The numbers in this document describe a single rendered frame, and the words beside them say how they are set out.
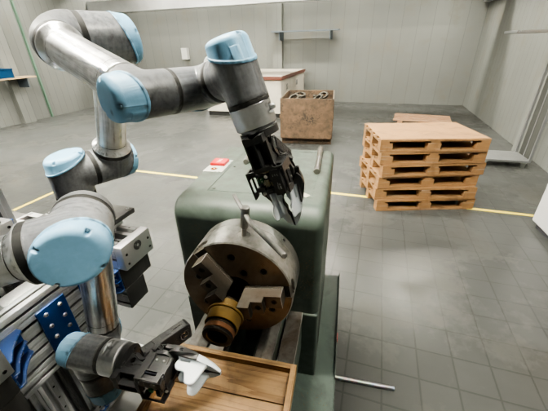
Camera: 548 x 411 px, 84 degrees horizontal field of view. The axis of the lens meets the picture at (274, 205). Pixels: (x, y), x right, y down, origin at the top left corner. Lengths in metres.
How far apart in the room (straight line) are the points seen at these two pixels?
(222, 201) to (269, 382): 0.52
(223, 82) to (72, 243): 0.36
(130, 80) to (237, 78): 0.16
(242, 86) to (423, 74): 10.09
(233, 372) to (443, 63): 10.17
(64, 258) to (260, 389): 0.58
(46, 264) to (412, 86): 10.31
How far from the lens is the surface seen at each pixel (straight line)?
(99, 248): 0.60
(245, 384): 0.93
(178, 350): 0.72
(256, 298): 0.80
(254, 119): 0.52
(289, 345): 1.02
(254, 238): 0.79
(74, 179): 1.12
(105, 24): 0.91
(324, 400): 1.31
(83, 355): 0.82
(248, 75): 0.52
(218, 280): 0.81
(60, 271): 0.62
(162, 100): 0.54
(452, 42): 10.58
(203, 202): 0.97
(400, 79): 10.49
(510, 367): 2.41
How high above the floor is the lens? 1.67
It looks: 28 degrees down
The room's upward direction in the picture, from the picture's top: 1 degrees counter-clockwise
